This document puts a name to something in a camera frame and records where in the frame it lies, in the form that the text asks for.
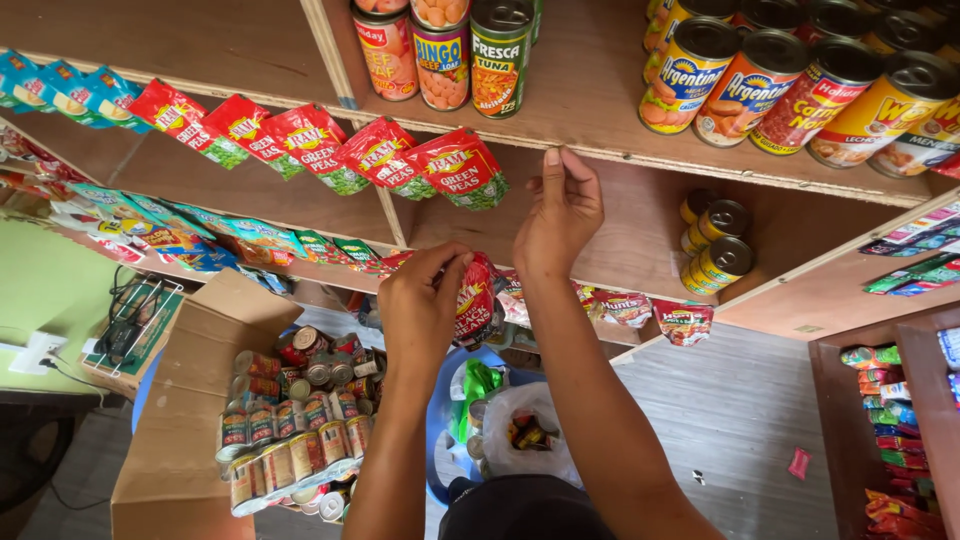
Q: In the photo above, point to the person's left hand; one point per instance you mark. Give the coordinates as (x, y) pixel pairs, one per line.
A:
(416, 307)

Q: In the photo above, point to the person's right hand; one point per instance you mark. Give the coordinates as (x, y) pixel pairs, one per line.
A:
(559, 225)

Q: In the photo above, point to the red black beans packet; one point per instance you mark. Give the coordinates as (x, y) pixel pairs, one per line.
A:
(478, 304)

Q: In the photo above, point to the red sauce pouch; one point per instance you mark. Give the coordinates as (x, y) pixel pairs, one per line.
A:
(624, 307)
(682, 322)
(514, 300)

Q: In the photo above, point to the green plastic bag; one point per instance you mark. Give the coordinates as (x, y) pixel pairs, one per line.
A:
(476, 382)

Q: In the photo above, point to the heap of loose small cans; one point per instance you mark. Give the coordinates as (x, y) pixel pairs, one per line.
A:
(322, 367)

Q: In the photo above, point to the red green peas packet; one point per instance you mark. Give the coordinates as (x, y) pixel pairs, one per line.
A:
(459, 171)
(172, 116)
(379, 157)
(309, 141)
(241, 129)

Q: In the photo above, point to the blue plastic stool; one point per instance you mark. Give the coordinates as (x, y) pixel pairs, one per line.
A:
(439, 424)

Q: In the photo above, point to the wooden shelf unit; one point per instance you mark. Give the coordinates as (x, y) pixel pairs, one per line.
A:
(600, 97)

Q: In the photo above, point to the small yellow can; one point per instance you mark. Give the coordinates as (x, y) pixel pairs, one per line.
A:
(721, 223)
(720, 264)
(697, 204)

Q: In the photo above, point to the clear plastic bag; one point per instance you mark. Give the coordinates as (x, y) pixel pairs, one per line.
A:
(501, 420)

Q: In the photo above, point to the green tuna can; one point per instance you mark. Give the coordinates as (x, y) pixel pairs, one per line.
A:
(499, 67)

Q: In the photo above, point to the shrink-wrapped pack of cans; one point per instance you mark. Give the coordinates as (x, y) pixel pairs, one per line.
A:
(289, 454)

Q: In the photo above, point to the pink beef loaf can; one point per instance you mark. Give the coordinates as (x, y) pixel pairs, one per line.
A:
(442, 67)

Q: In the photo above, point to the person's black clothing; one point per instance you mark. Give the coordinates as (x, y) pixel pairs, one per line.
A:
(525, 510)

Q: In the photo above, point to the brown cardboard box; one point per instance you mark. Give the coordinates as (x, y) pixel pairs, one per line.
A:
(195, 375)

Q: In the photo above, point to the red beef loaf can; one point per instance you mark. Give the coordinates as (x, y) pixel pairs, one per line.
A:
(386, 60)

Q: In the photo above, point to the group of large meat cans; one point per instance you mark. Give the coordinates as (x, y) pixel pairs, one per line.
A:
(817, 90)

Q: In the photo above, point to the red wrapper scrap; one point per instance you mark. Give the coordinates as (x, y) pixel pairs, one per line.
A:
(799, 463)

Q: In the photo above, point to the row of colourful sachet strips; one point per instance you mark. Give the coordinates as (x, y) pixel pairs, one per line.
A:
(919, 247)

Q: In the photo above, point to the blue snack packet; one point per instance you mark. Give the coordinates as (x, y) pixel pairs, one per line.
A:
(19, 82)
(67, 90)
(112, 97)

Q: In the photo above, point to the green table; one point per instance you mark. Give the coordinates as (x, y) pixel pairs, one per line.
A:
(45, 285)

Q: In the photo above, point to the stack of colourful sachets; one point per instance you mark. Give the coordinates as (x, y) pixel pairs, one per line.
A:
(896, 435)

